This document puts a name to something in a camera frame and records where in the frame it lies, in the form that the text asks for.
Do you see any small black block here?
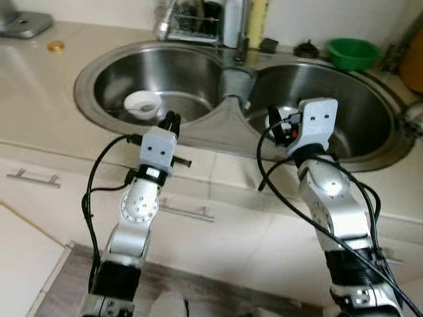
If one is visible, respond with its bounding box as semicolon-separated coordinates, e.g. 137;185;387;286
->
260;38;278;53

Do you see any small white bowl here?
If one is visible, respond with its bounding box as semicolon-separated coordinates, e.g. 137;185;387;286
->
124;90;165;121

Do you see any black right arm plug cable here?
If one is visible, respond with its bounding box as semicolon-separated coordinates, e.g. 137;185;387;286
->
256;157;384;295

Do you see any green plastic bowl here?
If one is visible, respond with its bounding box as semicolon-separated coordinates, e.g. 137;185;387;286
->
327;38;381;71

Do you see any steel bar cabinet handle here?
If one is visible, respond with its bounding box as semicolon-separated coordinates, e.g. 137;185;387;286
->
159;200;215;223
383;248;408;265
7;168;61;189

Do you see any grey metal plate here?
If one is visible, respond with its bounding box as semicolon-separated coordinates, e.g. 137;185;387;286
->
0;0;54;39

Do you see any white flat panel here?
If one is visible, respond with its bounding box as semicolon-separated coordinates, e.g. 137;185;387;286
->
0;205;70;317

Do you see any wooden cutting board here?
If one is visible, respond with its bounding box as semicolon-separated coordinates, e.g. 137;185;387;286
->
397;26;423;93

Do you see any wire dish rack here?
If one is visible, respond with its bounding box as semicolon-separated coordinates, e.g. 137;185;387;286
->
165;3;224;44

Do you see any stainless steel double sink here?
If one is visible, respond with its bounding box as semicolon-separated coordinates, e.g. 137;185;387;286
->
74;41;416;172

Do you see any black sink plug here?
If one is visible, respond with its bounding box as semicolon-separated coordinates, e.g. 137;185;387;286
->
294;40;321;59

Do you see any grey metal rod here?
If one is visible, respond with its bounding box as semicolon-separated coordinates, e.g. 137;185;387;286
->
383;13;423;67

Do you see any grey dish cloth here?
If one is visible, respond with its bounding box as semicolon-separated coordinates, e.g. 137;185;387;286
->
221;66;257;100

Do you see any yellow upright strip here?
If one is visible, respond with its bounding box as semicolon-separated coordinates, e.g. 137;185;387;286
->
249;0;270;48

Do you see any plain white bottle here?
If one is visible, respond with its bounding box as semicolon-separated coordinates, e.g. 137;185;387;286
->
223;0;250;48

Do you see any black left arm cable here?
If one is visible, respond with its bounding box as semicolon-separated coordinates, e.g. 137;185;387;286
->
81;134;143;275

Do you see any grey robot left leg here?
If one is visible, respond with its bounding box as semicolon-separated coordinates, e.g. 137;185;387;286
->
147;291;192;317

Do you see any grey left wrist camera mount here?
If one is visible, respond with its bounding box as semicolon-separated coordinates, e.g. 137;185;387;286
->
139;125;179;176

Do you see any chrome faucet with hose spout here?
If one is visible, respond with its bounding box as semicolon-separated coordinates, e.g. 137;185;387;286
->
153;0;252;65

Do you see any white cabinet door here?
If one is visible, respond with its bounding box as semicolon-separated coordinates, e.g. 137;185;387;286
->
0;155;143;252
142;192;318;291
370;218;423;291

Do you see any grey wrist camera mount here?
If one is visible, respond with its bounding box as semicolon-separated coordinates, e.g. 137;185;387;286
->
295;98;339;154
139;125;179;176

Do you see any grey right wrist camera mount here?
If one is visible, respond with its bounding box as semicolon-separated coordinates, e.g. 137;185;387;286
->
295;98;339;154

